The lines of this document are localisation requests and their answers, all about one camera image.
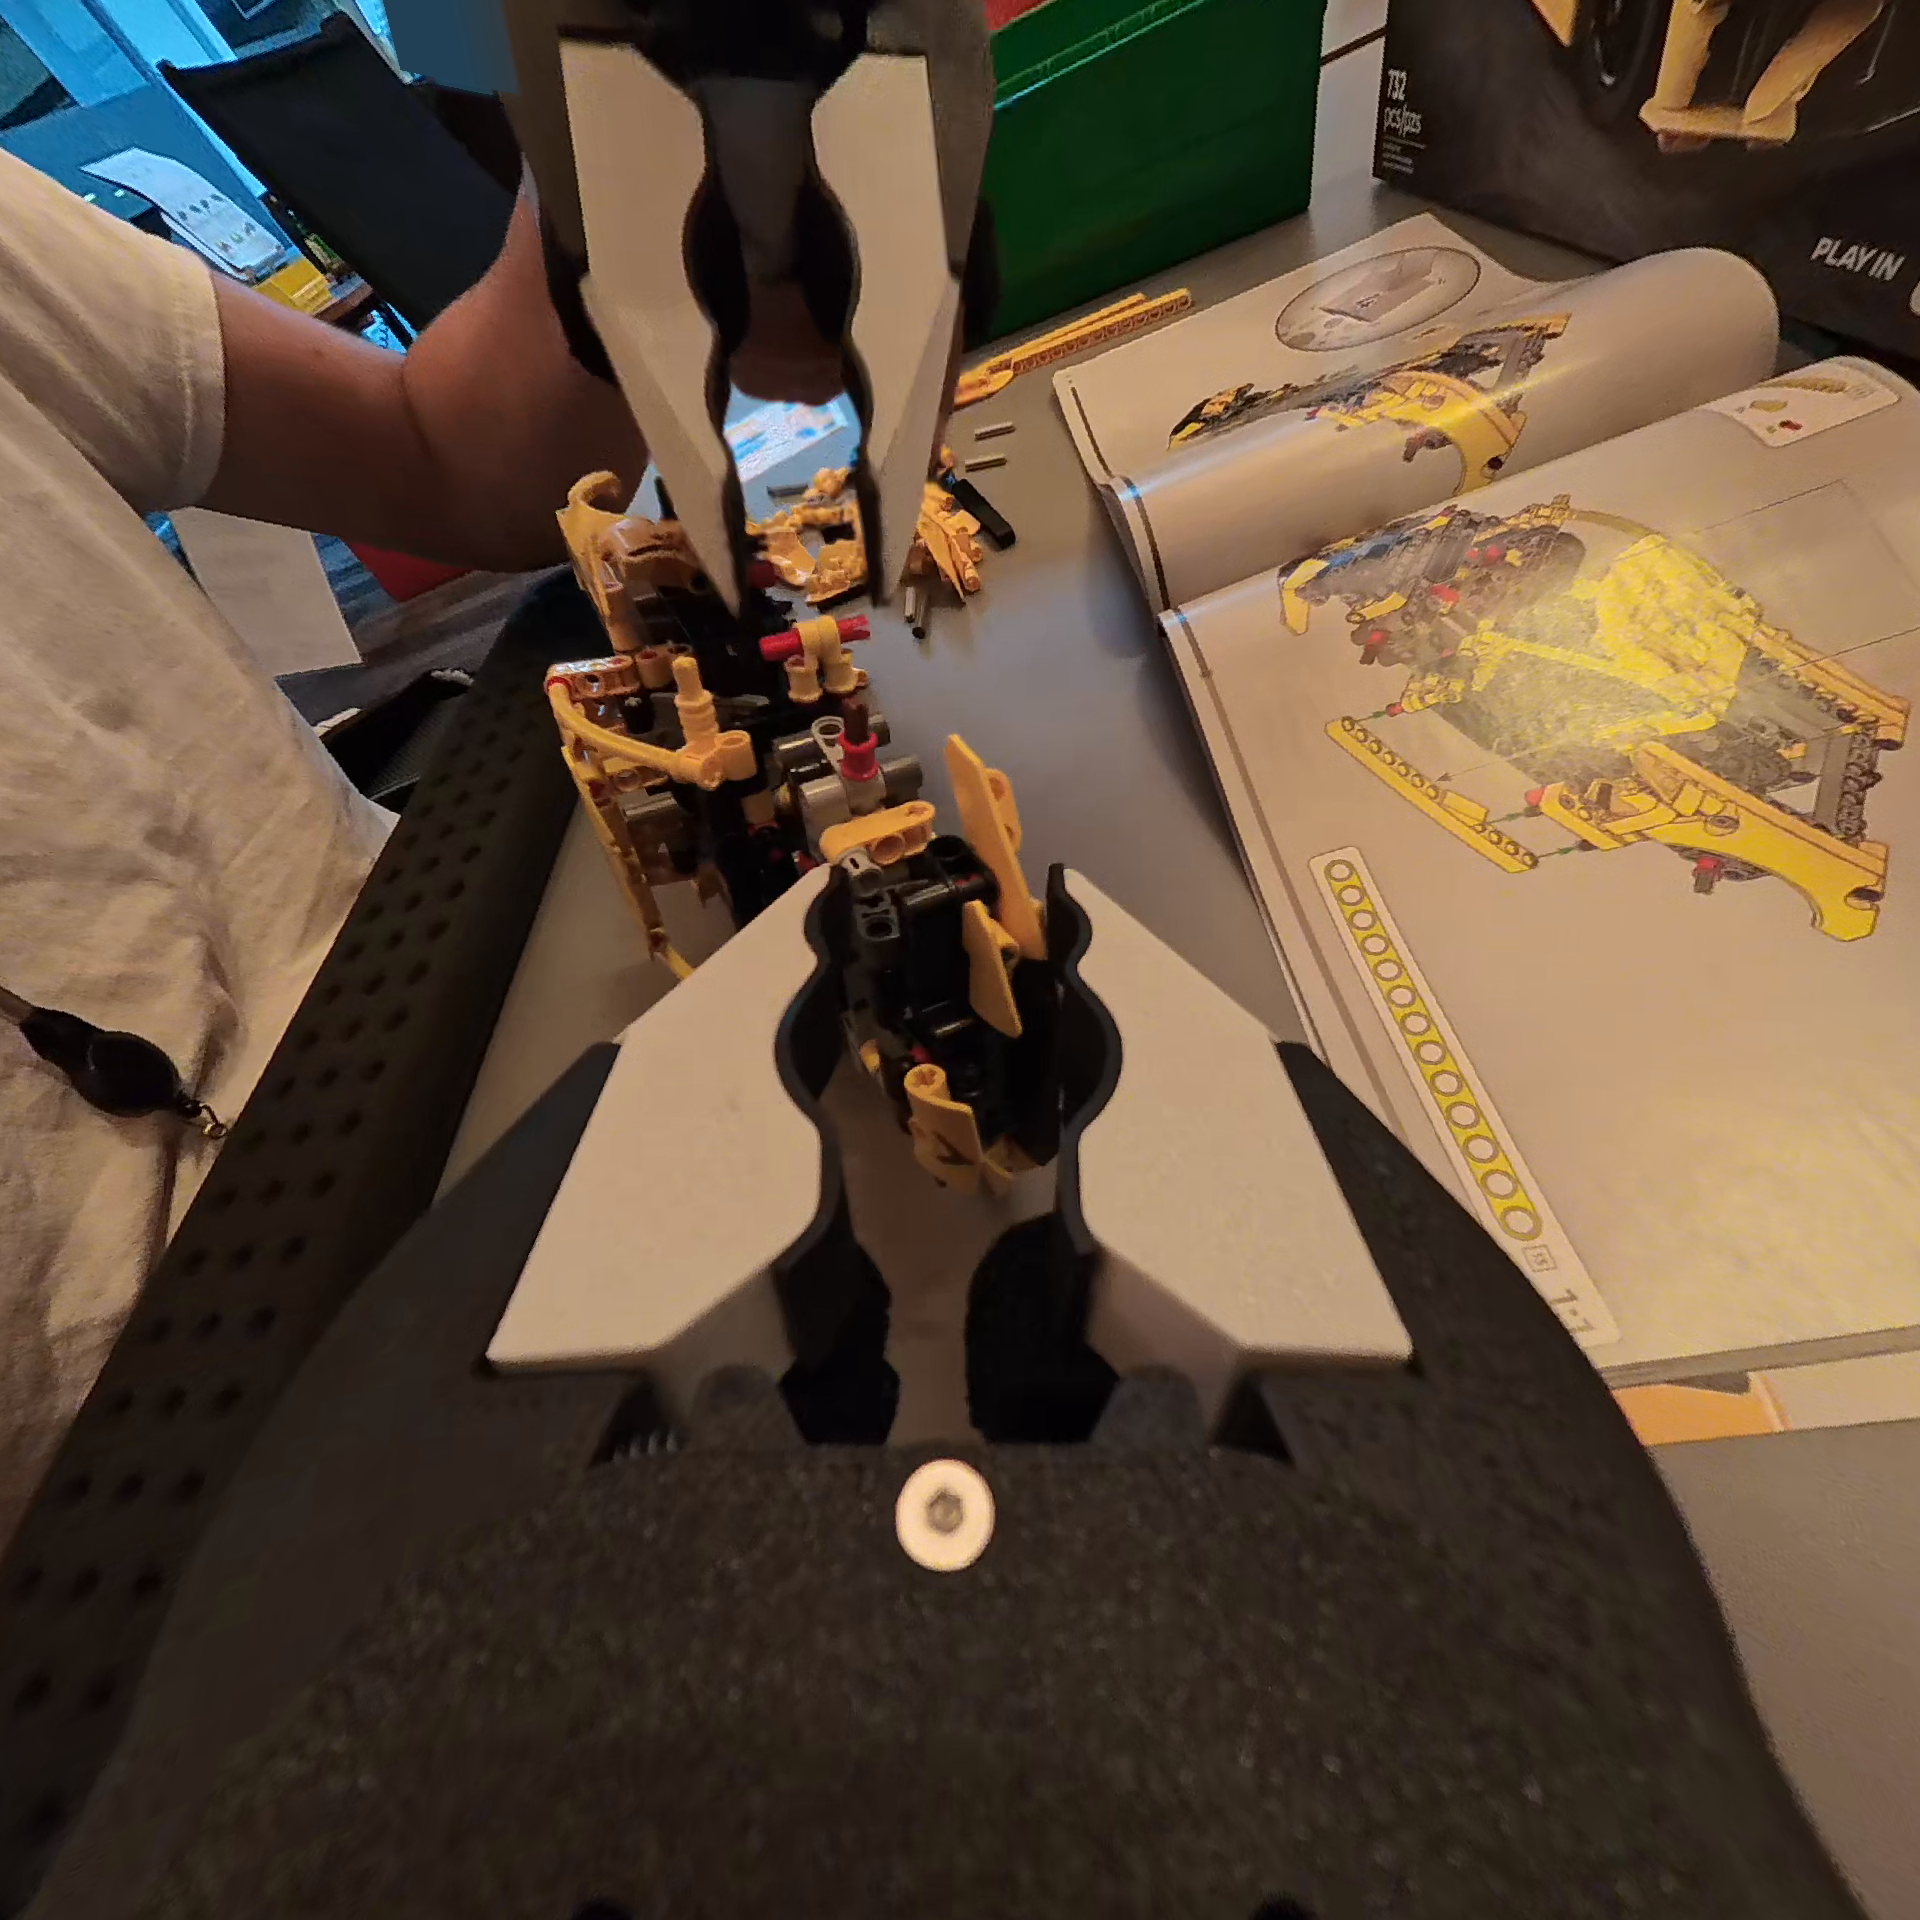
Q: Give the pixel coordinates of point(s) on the green plastic bin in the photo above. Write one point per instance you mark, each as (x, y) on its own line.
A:
(1156, 166)

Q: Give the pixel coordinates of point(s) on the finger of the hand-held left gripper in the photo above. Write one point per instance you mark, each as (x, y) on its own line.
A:
(916, 225)
(639, 225)

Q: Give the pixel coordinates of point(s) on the person's left forearm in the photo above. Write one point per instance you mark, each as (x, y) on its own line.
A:
(422, 422)

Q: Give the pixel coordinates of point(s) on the dark toy car set box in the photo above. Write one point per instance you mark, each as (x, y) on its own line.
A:
(1501, 196)

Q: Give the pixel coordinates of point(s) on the long black brick beam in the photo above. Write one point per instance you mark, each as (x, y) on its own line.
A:
(990, 517)

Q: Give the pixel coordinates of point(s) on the person's left hand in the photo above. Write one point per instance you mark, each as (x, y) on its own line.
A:
(787, 353)

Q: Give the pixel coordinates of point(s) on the instruction booklet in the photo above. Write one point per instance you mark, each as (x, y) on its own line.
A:
(1651, 1079)

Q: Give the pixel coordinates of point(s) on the person in beige shirt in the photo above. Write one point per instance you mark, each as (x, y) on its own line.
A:
(121, 750)

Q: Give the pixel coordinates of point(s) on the small yellow printed card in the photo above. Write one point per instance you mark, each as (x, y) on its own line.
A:
(781, 441)

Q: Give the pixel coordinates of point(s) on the yellow black brick car model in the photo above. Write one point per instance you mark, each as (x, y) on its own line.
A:
(990, 820)

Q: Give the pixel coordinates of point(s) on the grey desk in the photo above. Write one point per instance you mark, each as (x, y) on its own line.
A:
(1081, 704)

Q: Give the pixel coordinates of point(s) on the black dimpled chair armrest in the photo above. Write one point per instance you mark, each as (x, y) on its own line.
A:
(301, 1126)

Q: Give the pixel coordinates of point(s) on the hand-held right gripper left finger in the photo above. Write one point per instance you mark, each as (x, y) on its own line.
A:
(661, 1200)

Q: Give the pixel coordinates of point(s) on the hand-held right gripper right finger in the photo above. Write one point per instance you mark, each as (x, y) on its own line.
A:
(1244, 1200)

